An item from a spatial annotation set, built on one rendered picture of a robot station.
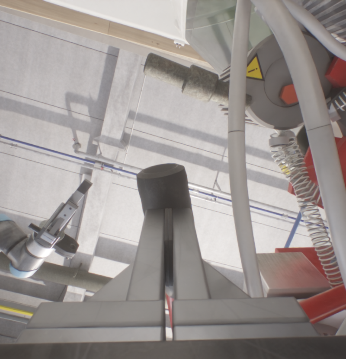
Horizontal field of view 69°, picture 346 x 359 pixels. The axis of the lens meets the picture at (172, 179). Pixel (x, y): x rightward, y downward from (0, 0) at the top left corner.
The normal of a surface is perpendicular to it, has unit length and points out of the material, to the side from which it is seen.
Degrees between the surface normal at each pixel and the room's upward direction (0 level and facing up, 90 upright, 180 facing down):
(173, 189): 100
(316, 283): 163
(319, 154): 74
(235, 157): 105
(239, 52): 115
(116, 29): 90
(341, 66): 90
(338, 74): 90
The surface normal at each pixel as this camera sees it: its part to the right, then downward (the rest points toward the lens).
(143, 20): 0.03, 0.27
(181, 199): 0.61, 0.07
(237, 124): -0.24, -0.18
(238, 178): -0.27, 0.03
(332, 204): -0.69, 0.30
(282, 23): -0.66, 0.04
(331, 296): -0.03, -0.90
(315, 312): 0.22, -0.35
